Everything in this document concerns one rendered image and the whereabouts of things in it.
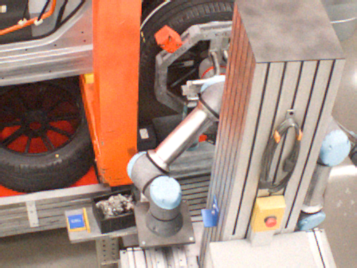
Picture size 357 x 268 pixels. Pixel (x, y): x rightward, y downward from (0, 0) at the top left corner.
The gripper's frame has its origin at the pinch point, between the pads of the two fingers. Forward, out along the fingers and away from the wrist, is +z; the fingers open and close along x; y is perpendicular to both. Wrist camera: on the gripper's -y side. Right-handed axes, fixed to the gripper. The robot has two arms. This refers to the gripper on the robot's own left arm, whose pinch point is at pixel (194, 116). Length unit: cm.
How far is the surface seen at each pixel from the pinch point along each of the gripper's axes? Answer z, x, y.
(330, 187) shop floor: -60, 65, 83
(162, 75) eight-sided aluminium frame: 21.9, 8.6, -6.5
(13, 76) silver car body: 86, -24, 3
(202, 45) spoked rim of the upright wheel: 14.4, 30.9, -12.1
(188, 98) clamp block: 2.4, -2.0, -11.9
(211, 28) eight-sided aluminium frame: 9.4, 28.4, -26.6
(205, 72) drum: 6.8, 21.2, -6.1
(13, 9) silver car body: 121, 16, 3
